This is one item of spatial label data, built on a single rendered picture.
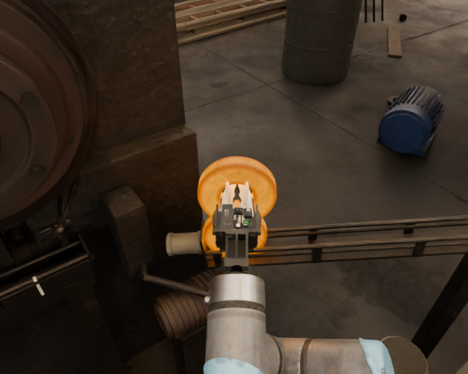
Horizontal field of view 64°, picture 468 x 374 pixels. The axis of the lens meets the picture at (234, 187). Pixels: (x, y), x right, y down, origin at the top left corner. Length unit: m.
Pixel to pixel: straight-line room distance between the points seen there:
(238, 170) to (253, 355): 0.32
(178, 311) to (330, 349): 0.51
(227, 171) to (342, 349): 0.35
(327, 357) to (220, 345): 0.16
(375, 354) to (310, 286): 1.15
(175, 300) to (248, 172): 0.47
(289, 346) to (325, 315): 1.02
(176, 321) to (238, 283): 0.48
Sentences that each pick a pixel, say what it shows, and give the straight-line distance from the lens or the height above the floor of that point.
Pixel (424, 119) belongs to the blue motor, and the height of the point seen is 0.30.
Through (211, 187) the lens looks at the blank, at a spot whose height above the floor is 0.93.
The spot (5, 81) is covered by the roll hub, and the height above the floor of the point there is 1.18.
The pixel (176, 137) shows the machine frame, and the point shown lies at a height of 0.87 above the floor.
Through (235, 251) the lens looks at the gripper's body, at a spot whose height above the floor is 0.93.
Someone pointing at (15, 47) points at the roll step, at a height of 1.21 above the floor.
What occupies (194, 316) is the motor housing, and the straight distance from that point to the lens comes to 1.06.
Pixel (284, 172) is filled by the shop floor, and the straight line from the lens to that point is 2.29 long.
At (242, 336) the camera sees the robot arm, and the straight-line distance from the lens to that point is 0.57.
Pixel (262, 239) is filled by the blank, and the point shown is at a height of 0.70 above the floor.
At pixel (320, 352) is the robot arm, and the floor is 0.85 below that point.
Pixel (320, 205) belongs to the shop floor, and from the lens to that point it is 2.10.
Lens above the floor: 1.41
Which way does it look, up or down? 41 degrees down
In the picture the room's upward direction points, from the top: straight up
